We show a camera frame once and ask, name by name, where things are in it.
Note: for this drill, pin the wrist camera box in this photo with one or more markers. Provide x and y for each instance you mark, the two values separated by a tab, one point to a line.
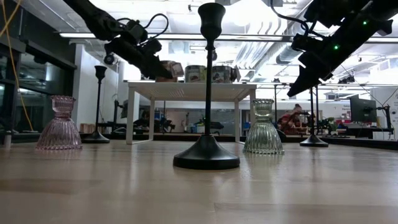
136	31
306	43

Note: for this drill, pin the vanilla cake candle tin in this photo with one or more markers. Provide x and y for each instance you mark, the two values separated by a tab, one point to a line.
194	74

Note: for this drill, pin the white metal shelf riser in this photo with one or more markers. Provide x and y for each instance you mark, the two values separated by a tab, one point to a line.
186	90

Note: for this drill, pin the tall black candlestick holder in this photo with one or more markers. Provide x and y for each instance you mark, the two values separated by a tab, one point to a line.
96	137
206	152
313	141

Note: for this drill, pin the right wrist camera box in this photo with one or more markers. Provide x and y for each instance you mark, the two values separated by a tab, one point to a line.
306	43

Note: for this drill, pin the black metal frame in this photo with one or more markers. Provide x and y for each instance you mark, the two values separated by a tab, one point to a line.
295	84

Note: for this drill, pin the long ceiling light strip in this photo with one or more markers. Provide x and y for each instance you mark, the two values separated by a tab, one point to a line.
81	35

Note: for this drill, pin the dark office desk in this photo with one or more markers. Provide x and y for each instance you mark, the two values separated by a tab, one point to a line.
357	130

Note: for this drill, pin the clear ribbed glass holder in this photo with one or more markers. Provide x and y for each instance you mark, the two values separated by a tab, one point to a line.
263	137

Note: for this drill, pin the orange heart candle tin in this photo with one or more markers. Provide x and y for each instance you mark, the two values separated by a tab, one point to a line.
177	70

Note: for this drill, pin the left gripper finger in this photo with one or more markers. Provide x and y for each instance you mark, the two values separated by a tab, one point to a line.
155	70

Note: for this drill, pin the wooden slat box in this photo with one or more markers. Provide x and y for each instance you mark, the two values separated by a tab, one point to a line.
87	128

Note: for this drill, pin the black round ceiling camera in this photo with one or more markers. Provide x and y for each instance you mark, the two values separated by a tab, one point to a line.
109	59

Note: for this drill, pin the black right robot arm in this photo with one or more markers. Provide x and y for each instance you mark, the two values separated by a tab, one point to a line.
370	31

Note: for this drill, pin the pink ribbed glass candle holder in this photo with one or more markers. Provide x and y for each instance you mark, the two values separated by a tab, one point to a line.
59	137

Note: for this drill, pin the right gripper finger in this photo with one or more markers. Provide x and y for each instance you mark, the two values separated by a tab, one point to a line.
308	77

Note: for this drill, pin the black ceiling spotlight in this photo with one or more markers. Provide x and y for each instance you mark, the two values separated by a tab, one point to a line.
348	80

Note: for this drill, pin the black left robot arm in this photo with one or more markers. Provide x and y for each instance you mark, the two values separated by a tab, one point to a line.
93	18

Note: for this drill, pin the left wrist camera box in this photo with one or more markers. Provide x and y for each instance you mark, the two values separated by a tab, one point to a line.
136	31

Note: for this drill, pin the person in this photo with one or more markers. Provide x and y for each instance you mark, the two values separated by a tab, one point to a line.
143	118
290	123

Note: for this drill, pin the black computer monitor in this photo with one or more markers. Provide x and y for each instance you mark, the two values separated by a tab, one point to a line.
362	110
123	109

